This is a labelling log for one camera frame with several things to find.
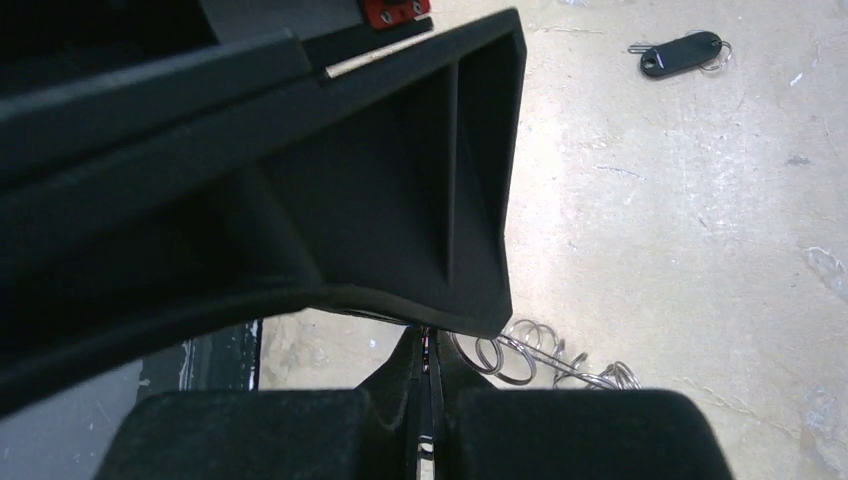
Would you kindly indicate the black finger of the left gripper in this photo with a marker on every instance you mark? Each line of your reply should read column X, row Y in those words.
column 240, row 181

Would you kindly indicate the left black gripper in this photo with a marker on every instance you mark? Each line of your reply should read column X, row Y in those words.
column 50, row 43

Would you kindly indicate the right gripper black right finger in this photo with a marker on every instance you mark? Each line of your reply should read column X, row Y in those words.
column 483, row 432

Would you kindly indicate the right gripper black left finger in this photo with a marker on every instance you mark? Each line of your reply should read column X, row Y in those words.
column 360, row 433

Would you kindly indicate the large keyring with keys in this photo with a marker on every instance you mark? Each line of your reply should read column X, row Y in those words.
column 524, row 350

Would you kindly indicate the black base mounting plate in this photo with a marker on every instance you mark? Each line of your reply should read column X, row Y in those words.
column 228, row 359

